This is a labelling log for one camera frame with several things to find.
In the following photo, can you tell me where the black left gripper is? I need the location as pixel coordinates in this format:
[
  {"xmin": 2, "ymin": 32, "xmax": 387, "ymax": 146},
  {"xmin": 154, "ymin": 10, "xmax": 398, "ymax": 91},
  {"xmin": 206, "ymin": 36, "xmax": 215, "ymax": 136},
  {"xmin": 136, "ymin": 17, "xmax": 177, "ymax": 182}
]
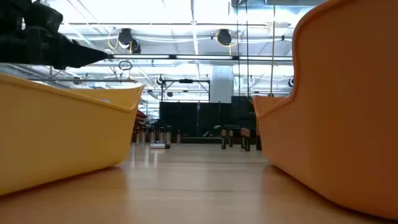
[{"xmin": 0, "ymin": 26, "xmax": 109, "ymax": 70}]

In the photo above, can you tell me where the yellow plastic bin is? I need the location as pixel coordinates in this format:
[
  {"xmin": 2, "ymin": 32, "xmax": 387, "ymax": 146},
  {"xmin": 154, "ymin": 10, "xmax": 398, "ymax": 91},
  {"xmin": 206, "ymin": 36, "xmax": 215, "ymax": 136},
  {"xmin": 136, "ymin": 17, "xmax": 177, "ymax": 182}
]
[{"xmin": 0, "ymin": 73, "xmax": 146, "ymax": 197}]

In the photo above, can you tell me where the orange plastic bin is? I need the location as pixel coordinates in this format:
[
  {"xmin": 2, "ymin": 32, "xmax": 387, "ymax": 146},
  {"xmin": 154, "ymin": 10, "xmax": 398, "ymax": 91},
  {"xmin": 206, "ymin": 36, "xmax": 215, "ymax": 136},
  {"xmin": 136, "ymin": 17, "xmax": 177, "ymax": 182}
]
[{"xmin": 252, "ymin": 0, "xmax": 398, "ymax": 220}]

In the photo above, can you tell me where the grey metal pipe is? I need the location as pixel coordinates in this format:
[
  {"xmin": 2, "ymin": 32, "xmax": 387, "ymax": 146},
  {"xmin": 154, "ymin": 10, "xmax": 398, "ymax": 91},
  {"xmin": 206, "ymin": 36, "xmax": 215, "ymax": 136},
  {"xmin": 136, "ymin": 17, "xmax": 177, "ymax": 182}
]
[{"xmin": 30, "ymin": 77, "xmax": 139, "ymax": 84}]

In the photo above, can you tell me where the rack with red bins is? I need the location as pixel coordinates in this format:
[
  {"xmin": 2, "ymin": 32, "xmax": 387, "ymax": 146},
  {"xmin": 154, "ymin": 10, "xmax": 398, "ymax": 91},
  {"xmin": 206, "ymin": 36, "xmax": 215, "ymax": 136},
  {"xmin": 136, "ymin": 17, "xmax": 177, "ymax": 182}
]
[{"xmin": 135, "ymin": 109, "xmax": 149, "ymax": 129}]

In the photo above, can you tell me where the long overhead light bar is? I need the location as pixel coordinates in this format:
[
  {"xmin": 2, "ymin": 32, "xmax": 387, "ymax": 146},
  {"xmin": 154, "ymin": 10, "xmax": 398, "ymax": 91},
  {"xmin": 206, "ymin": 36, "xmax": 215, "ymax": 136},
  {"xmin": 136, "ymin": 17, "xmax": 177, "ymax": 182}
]
[{"xmin": 107, "ymin": 54, "xmax": 294, "ymax": 61}]

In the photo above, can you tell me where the black partition curtain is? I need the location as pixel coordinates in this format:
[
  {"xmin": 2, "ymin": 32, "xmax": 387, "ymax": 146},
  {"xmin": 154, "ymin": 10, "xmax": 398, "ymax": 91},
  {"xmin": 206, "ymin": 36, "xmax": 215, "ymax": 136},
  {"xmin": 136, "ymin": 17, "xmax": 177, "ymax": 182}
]
[{"xmin": 159, "ymin": 95, "xmax": 258, "ymax": 138}]

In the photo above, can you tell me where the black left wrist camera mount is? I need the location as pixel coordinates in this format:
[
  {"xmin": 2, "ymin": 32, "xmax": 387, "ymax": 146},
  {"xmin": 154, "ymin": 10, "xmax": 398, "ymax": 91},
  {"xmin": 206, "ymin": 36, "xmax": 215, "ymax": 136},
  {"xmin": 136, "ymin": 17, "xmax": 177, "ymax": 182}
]
[{"xmin": 0, "ymin": 0, "xmax": 64, "ymax": 33}]

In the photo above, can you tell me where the black metal gantry frame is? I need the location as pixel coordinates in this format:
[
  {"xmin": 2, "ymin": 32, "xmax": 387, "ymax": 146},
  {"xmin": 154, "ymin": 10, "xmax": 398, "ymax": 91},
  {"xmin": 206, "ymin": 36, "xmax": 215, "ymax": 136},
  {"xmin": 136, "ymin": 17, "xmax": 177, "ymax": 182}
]
[{"xmin": 160, "ymin": 78, "xmax": 211, "ymax": 103}]

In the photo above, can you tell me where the black aluminium table frame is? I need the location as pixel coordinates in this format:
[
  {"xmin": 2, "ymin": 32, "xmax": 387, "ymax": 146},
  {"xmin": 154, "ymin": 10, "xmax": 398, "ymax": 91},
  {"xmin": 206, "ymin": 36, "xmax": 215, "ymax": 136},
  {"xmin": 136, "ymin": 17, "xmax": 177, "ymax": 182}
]
[{"xmin": 178, "ymin": 136, "xmax": 261, "ymax": 145}]

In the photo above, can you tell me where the black hanging cable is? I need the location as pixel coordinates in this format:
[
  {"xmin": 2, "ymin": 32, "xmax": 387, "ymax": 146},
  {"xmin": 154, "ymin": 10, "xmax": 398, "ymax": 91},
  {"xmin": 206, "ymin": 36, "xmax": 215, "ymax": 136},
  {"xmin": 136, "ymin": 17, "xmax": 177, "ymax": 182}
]
[
  {"xmin": 245, "ymin": 0, "xmax": 250, "ymax": 98},
  {"xmin": 236, "ymin": 0, "xmax": 241, "ymax": 98}
]

